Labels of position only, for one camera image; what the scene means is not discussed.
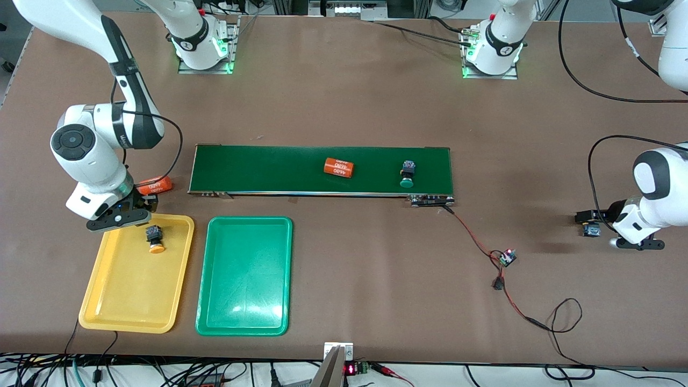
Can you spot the green conveyor belt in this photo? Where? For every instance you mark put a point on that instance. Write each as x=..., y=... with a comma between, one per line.
x=269, y=172

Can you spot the orange 4680 cylinder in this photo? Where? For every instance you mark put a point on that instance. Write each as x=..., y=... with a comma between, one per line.
x=159, y=186
x=338, y=167

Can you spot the green plastic tray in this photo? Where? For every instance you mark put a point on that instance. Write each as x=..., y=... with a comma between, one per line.
x=244, y=269

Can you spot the red LED display module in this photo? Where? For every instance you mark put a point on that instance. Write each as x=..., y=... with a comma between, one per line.
x=350, y=369

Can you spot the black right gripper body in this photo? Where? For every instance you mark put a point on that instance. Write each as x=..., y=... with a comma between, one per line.
x=138, y=200

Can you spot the black inline switch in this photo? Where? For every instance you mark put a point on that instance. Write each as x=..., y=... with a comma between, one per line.
x=499, y=283

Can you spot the red clip lead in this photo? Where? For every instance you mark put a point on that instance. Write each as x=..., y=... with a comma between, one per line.
x=387, y=370

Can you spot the yellow mushroom push button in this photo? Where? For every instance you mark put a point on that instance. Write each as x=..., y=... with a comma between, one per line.
x=153, y=234

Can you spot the yellow plastic tray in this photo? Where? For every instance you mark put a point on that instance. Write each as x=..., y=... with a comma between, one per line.
x=137, y=290

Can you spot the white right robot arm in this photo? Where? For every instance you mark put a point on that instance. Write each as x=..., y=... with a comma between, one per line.
x=86, y=156

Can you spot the grey metal bar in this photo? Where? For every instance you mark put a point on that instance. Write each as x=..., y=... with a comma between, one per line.
x=328, y=373

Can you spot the small aluminium bracket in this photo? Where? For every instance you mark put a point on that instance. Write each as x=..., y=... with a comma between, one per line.
x=346, y=352

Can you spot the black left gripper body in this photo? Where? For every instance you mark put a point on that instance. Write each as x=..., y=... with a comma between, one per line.
x=606, y=215

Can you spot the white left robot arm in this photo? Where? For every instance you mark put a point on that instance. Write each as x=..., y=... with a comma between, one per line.
x=658, y=188

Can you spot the white device on frame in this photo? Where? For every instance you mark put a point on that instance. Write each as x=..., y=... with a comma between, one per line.
x=349, y=8

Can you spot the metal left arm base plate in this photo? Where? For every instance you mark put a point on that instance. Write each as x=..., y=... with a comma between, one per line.
x=486, y=77

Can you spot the aluminium corner profile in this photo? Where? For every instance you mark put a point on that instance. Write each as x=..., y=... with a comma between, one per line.
x=654, y=27

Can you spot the green mushroom push button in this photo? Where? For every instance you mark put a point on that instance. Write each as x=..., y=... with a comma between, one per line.
x=408, y=167
x=591, y=231

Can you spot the small controller circuit board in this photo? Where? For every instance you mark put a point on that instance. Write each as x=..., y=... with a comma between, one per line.
x=507, y=258

